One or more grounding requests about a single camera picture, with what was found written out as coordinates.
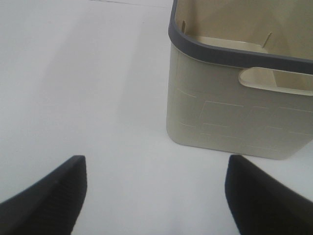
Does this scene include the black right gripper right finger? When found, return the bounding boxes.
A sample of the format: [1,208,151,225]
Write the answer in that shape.
[225,155,313,235]

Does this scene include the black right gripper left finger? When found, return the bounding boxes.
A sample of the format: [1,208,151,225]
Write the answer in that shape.
[0,155,88,235]

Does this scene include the beige basket with grey rim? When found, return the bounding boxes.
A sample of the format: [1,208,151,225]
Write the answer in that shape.
[166,0,313,159]

